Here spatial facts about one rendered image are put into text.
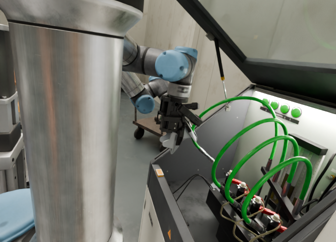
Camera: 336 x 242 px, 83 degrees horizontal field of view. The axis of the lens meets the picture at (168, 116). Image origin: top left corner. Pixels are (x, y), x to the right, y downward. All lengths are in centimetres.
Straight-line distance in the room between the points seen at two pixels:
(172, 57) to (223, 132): 79
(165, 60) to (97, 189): 35
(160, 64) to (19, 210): 38
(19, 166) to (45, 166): 51
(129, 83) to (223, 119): 62
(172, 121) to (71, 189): 46
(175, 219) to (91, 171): 65
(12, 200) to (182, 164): 89
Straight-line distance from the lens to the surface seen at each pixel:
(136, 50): 51
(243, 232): 83
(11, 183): 62
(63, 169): 19
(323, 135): 96
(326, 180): 97
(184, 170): 119
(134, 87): 74
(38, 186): 22
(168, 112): 62
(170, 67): 47
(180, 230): 79
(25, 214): 38
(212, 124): 112
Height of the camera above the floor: 152
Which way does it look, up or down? 17 degrees down
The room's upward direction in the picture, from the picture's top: 9 degrees clockwise
